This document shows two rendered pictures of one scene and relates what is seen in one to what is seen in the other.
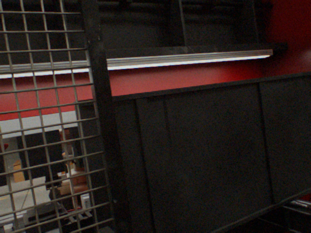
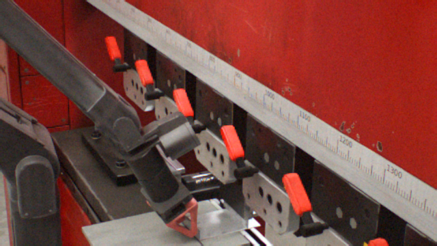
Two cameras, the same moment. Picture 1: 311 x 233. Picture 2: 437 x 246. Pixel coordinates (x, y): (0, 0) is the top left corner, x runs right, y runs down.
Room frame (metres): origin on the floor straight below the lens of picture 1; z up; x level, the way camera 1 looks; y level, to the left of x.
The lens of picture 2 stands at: (1.27, 1.37, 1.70)
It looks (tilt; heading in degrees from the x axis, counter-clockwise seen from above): 22 degrees down; 270
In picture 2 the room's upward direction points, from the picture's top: 2 degrees clockwise
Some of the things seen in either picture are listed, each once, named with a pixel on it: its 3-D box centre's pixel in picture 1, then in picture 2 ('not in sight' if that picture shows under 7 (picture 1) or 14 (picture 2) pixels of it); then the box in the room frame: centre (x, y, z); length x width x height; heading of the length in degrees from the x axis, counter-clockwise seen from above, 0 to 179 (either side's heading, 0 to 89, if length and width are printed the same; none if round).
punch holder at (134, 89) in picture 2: not in sight; (151, 67); (1.44, -0.25, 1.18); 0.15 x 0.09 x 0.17; 118
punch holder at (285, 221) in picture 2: (91, 143); (287, 171); (1.16, 0.28, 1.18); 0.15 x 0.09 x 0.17; 118
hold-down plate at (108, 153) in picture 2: not in sight; (108, 156); (1.57, -0.38, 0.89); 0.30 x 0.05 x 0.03; 118
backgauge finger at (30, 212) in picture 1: (42, 210); not in sight; (0.91, 0.41, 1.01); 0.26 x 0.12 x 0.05; 28
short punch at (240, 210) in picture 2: not in sight; (236, 195); (1.24, 0.12, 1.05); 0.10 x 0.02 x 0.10; 118
